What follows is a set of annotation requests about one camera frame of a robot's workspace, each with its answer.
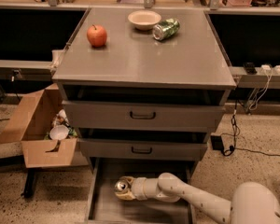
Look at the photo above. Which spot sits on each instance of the grey top drawer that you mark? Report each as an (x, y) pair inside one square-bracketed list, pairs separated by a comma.
[(145, 117)]

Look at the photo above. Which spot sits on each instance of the grey drawer cabinet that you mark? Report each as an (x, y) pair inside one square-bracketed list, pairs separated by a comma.
[(188, 68)]

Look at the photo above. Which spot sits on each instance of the white ceramic bowl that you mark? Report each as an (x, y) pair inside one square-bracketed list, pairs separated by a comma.
[(144, 20)]

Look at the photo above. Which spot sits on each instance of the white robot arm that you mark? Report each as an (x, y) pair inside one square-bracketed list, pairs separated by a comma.
[(251, 203)]

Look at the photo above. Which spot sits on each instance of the black small device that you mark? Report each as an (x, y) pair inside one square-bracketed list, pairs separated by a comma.
[(250, 68)]

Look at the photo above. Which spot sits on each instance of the black power adapter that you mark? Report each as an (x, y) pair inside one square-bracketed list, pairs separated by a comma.
[(217, 143)]

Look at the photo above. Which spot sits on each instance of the green soda can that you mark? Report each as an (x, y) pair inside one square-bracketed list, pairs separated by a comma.
[(165, 29)]

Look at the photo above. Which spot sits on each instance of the grey middle drawer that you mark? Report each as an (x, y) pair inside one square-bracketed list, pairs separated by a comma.
[(124, 149)]

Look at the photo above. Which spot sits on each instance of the grey drawer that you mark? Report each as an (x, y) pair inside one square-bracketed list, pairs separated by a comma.
[(145, 117), (124, 149), (104, 207)]

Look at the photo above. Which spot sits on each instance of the silver green 7up can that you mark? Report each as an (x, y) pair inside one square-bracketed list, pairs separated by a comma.
[(122, 186)]

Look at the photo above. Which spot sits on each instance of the grey bottom drawer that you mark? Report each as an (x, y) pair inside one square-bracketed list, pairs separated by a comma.
[(104, 207)]

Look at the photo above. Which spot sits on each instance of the white paper cup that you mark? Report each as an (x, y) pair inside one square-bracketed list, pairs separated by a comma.
[(59, 132)]

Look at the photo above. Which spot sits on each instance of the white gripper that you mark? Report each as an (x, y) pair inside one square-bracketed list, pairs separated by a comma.
[(140, 188)]

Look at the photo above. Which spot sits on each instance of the brown cardboard box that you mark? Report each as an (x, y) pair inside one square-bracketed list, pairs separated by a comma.
[(31, 122)]

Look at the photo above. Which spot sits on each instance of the red apple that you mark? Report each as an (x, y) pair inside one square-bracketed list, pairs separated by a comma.
[(97, 35)]

